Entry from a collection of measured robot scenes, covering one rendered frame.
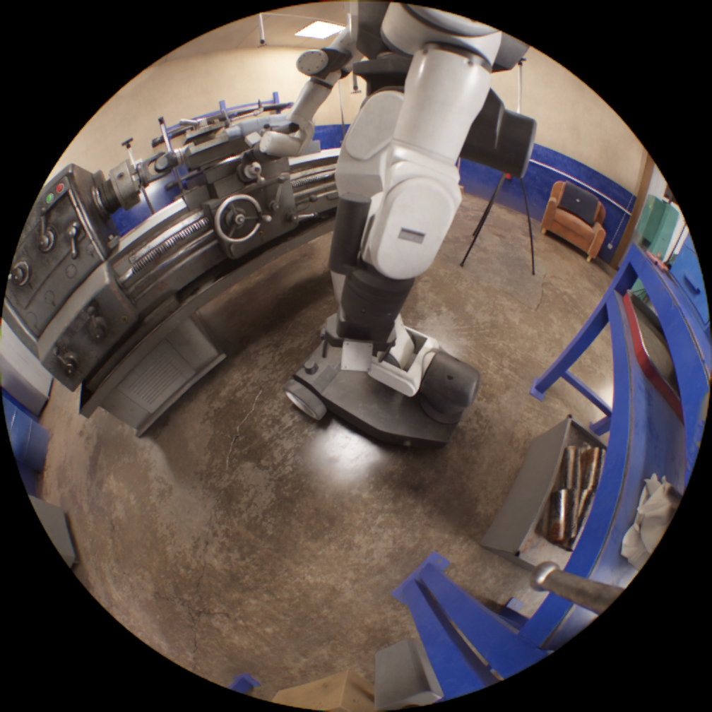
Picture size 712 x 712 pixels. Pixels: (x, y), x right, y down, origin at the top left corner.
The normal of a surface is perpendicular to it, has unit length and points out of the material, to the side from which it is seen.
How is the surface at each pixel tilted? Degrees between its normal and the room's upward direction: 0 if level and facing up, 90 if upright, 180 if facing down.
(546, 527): 0
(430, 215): 93
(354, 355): 36
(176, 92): 90
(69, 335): 90
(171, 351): 90
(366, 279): 40
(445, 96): 99
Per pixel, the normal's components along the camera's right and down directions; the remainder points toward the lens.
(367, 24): -0.70, 0.72
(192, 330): 0.72, 0.53
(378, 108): -0.56, 0.69
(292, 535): -0.07, -0.59
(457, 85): -0.06, 0.83
